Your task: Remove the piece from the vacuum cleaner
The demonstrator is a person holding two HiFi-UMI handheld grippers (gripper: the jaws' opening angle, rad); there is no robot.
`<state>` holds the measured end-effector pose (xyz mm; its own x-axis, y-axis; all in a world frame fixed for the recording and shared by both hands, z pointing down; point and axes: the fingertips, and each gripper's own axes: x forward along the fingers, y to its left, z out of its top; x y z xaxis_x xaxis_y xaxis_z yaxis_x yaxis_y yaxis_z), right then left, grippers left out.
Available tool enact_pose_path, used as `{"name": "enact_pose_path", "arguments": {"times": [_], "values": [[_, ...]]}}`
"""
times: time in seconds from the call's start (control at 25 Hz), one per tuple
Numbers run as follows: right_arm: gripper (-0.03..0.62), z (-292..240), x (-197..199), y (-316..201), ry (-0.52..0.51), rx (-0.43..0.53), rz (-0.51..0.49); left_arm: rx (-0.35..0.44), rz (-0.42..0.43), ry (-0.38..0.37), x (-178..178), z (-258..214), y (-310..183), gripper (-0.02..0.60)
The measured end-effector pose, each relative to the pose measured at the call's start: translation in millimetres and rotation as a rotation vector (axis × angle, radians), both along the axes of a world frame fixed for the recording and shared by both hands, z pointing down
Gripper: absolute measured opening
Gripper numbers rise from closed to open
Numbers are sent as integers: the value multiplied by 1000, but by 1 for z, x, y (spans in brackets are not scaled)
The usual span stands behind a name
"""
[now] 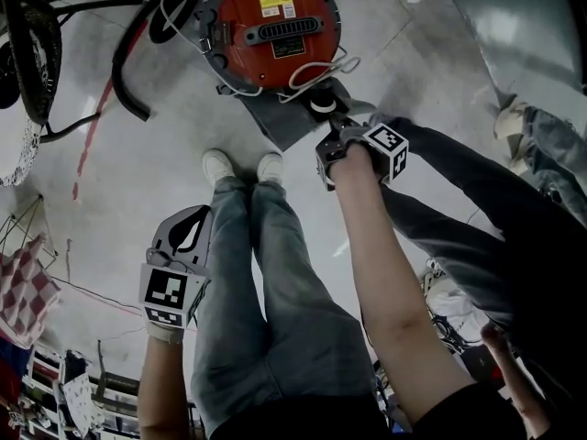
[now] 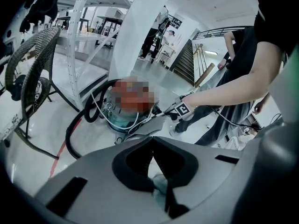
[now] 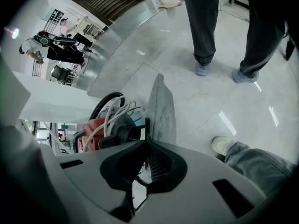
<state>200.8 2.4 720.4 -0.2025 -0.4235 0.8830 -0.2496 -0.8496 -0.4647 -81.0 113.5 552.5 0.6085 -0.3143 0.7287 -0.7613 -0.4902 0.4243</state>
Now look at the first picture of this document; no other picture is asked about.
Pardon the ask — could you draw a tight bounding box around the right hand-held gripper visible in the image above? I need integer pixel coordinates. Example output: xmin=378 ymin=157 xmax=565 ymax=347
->
xmin=315 ymin=111 xmax=410 ymax=193

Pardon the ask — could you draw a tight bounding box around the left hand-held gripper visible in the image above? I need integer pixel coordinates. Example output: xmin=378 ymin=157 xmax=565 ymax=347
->
xmin=138 ymin=203 xmax=214 ymax=330

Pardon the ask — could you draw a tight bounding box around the red round vacuum cleaner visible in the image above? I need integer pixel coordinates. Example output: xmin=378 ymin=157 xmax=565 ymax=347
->
xmin=195 ymin=0 xmax=345 ymax=96

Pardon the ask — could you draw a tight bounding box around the person's left forearm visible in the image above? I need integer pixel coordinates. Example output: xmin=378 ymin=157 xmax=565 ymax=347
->
xmin=136 ymin=323 xmax=192 ymax=440

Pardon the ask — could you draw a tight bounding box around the person's right forearm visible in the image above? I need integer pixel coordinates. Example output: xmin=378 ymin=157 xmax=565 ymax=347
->
xmin=328 ymin=143 xmax=476 ymax=425

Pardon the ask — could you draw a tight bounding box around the another person's forearm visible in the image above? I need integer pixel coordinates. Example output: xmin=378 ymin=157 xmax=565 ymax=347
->
xmin=479 ymin=322 xmax=554 ymax=440

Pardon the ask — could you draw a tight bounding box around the person's left jeans leg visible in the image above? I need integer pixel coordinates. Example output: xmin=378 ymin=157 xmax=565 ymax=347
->
xmin=190 ymin=175 xmax=285 ymax=439

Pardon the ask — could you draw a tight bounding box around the person's jeans leg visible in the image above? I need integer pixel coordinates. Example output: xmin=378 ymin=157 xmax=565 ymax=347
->
xmin=249 ymin=180 xmax=380 ymax=407
xmin=520 ymin=104 xmax=587 ymax=226
xmin=190 ymin=175 xmax=285 ymax=439

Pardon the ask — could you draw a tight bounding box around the grey floor mat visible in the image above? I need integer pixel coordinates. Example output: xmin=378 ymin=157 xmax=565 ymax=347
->
xmin=238 ymin=78 xmax=378 ymax=153

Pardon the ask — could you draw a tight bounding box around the person's right white shoe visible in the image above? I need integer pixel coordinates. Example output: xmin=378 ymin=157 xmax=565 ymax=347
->
xmin=256 ymin=151 xmax=285 ymax=185

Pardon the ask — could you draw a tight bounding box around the person's white shoe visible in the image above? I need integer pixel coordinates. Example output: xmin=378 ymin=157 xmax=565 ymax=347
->
xmin=202 ymin=148 xmax=237 ymax=188
xmin=256 ymin=151 xmax=285 ymax=185

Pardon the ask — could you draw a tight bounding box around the person's left white shoe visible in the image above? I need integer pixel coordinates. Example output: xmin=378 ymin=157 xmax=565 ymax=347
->
xmin=202 ymin=148 xmax=237 ymax=188

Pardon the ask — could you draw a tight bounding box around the cluttered storage shelf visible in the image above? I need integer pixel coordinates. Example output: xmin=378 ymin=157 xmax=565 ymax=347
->
xmin=13 ymin=339 xmax=143 ymax=440

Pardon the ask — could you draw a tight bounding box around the person's right jeans leg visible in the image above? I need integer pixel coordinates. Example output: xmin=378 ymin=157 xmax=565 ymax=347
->
xmin=249 ymin=180 xmax=380 ymax=407

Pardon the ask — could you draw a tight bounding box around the red white checkered cloth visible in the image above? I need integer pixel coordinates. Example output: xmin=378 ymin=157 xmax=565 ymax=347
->
xmin=0 ymin=233 xmax=63 ymax=348

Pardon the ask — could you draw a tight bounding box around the person's black shirt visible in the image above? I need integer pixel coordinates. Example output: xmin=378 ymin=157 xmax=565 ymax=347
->
xmin=208 ymin=380 xmax=513 ymax=440

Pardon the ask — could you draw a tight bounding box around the grey metal cabinet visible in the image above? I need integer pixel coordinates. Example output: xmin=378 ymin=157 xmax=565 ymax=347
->
xmin=433 ymin=0 xmax=587 ymax=92

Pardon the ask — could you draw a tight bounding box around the white patterned cushion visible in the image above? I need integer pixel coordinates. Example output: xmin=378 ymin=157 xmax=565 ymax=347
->
xmin=0 ymin=115 xmax=45 ymax=188

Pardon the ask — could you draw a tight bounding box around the white plastic bag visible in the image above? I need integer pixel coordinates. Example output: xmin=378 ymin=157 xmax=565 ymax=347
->
xmin=424 ymin=270 xmax=490 ymax=341

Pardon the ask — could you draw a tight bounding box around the black wicker chair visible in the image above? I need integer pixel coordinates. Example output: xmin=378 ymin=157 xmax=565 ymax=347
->
xmin=0 ymin=0 xmax=144 ymax=145

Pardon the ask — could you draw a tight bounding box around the thin wire rack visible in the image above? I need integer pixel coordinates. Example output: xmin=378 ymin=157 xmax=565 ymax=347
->
xmin=0 ymin=193 xmax=60 ymax=270

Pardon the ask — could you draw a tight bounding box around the black vacuum hose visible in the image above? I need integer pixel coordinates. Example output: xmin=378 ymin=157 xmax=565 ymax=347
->
xmin=111 ymin=0 xmax=230 ymax=123

